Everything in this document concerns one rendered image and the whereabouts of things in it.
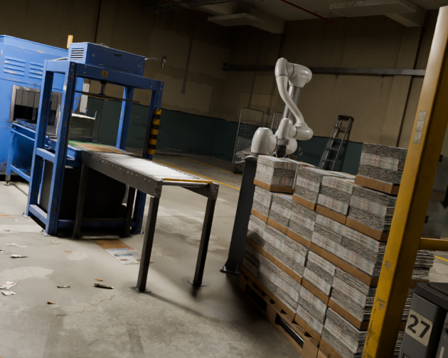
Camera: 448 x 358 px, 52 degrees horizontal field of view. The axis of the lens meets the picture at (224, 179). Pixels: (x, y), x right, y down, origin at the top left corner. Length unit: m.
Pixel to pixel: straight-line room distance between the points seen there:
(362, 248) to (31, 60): 5.13
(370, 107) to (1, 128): 7.61
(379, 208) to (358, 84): 8.96
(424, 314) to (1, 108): 5.58
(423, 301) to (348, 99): 9.56
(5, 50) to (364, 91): 7.56
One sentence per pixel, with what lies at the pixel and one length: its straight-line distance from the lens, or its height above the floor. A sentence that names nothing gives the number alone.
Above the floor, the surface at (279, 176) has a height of 0.95.
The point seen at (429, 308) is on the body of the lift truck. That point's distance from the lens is 1.94.
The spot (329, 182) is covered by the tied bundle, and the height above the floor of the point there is 1.03.
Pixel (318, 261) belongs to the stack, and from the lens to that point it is 2.77.
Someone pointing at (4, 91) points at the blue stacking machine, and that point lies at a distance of 6.51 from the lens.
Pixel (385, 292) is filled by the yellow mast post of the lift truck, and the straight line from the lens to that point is 2.06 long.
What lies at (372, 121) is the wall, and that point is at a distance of 10.85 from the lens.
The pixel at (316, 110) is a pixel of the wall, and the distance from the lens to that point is 11.84.
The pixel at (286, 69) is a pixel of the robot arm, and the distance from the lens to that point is 3.90.
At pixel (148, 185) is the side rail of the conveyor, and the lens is 3.26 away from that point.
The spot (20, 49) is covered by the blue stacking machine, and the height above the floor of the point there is 1.71.
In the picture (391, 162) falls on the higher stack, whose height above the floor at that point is 1.22.
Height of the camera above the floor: 1.27
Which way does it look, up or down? 7 degrees down
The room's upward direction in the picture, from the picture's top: 10 degrees clockwise
